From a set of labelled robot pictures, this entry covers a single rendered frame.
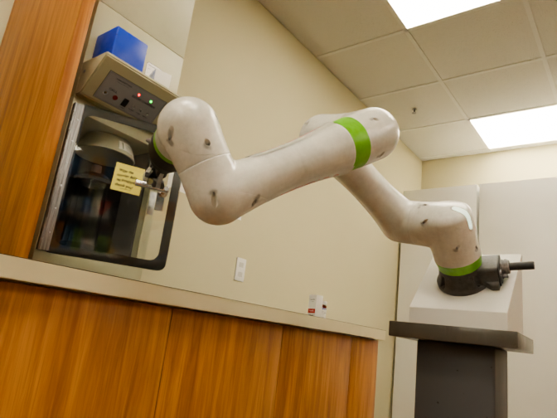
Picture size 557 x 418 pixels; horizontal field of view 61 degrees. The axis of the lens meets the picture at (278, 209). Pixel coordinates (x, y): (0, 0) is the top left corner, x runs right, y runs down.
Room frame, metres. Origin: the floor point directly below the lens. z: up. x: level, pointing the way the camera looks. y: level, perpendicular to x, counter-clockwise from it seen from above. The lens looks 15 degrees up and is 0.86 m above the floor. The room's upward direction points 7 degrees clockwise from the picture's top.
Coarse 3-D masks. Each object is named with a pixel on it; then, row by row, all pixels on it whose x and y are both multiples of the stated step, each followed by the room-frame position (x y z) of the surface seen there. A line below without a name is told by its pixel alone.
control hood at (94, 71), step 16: (96, 64) 1.10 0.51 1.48; (112, 64) 1.10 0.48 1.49; (128, 64) 1.13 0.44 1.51; (80, 80) 1.13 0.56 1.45; (96, 80) 1.12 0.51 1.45; (144, 80) 1.17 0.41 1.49; (80, 96) 1.15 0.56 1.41; (160, 96) 1.23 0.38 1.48; (176, 96) 1.26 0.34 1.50; (160, 112) 1.28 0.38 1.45
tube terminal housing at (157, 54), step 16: (96, 16) 1.15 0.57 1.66; (112, 16) 1.18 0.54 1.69; (96, 32) 1.16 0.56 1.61; (144, 32) 1.27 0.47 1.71; (160, 48) 1.32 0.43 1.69; (80, 64) 1.15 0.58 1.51; (144, 64) 1.29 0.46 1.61; (160, 64) 1.33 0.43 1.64; (176, 64) 1.37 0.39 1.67; (176, 80) 1.38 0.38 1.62; (64, 128) 1.15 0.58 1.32; (48, 192) 1.15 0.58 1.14; (32, 240) 1.16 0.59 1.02; (32, 256) 1.14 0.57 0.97; (48, 256) 1.17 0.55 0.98; (64, 256) 1.20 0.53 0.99; (112, 272) 1.32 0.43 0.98; (128, 272) 1.36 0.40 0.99
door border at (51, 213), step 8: (80, 104) 1.14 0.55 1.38; (72, 112) 1.14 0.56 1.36; (80, 112) 1.15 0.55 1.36; (72, 120) 1.14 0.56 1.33; (80, 120) 1.15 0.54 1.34; (72, 128) 1.14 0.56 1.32; (72, 136) 1.14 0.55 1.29; (72, 144) 1.15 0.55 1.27; (64, 152) 1.14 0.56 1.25; (72, 152) 1.15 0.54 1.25; (64, 160) 1.14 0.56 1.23; (64, 168) 1.14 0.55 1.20; (56, 176) 1.14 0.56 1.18; (64, 176) 1.15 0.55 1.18; (56, 184) 1.14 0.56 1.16; (64, 184) 1.15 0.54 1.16; (56, 192) 1.14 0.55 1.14; (56, 200) 1.14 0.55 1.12; (48, 208) 1.14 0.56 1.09; (56, 208) 1.15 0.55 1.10; (48, 216) 1.14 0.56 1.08; (56, 216) 1.15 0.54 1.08; (48, 224) 1.14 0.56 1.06; (48, 232) 1.14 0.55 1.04; (48, 240) 1.15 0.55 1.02; (48, 248) 1.15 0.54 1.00
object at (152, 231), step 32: (96, 128) 1.16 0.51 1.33; (128, 128) 1.20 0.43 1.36; (96, 160) 1.17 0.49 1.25; (128, 160) 1.20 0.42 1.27; (64, 192) 1.15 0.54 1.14; (96, 192) 1.18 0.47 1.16; (64, 224) 1.16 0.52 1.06; (96, 224) 1.19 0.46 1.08; (128, 224) 1.22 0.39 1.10; (160, 224) 1.25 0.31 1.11; (96, 256) 1.19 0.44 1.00; (128, 256) 1.22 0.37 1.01; (160, 256) 1.26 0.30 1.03
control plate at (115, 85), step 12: (108, 84) 1.14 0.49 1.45; (120, 84) 1.15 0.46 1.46; (132, 84) 1.17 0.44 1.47; (96, 96) 1.15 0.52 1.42; (108, 96) 1.17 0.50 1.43; (120, 96) 1.18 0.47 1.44; (132, 96) 1.20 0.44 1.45; (144, 96) 1.21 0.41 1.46; (156, 96) 1.23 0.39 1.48; (120, 108) 1.21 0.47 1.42; (132, 108) 1.23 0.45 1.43; (144, 108) 1.24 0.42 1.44; (156, 108) 1.26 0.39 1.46; (144, 120) 1.28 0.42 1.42
